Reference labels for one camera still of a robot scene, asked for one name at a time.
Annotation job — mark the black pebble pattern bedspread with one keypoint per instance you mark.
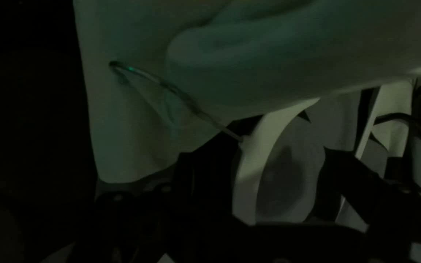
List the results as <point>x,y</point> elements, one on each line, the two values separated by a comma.
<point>289,184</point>

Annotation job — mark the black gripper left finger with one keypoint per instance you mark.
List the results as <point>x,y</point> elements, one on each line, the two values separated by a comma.
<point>185,172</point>

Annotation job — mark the white cloth garment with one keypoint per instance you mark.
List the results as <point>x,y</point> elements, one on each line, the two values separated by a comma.
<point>138,29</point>

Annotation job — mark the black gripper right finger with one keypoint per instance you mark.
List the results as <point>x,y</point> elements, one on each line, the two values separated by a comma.
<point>366,194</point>

